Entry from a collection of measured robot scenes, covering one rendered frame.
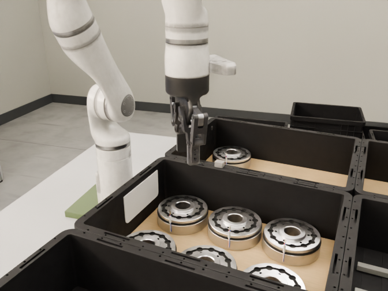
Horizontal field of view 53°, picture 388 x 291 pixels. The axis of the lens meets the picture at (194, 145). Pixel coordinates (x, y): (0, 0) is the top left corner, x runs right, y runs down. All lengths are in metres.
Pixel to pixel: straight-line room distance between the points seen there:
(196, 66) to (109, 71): 0.33
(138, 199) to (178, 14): 0.36
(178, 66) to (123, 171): 0.48
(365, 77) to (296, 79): 0.60
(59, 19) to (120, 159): 0.38
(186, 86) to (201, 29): 0.09
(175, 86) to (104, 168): 0.46
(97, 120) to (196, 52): 0.46
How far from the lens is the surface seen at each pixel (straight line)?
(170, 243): 0.70
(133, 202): 0.77
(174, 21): 0.63
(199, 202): 0.82
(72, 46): 0.87
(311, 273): 0.72
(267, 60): 3.83
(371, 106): 3.94
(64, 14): 0.85
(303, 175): 1.03
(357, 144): 1.00
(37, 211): 1.17
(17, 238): 1.08
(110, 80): 0.92
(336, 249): 0.61
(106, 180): 1.05
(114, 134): 1.02
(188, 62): 0.63
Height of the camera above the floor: 1.28
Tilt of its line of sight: 23 degrees down
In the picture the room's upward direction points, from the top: straight up
